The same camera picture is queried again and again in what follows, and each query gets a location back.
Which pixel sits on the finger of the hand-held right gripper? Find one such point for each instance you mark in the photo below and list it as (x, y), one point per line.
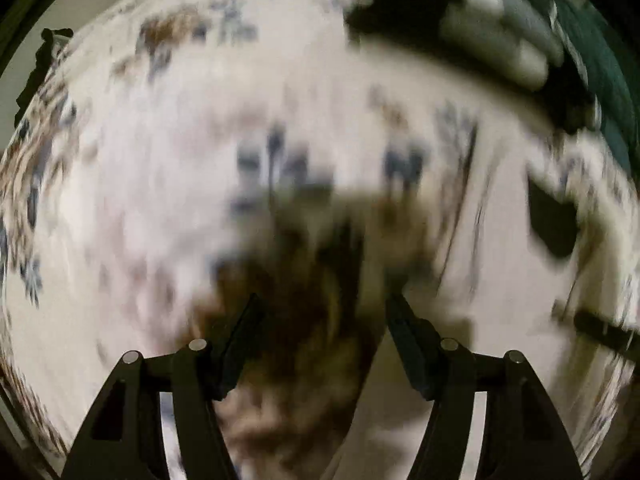
(602, 330)

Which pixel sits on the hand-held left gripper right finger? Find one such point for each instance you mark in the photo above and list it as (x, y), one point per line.
(406, 332)

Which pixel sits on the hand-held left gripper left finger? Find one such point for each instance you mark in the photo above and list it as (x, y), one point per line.
(244, 331)

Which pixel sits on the small dark cloth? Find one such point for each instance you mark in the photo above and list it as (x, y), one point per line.
(552, 220)

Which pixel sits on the floral printed blanket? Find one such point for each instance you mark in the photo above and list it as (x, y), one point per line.
(150, 200)

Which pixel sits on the dark green cloth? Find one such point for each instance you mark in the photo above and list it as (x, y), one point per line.
(595, 55)

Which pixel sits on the white folded cloth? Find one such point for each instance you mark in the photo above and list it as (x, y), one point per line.
(500, 45)

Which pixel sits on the black object at blanket edge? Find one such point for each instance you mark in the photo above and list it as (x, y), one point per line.
(42, 67)

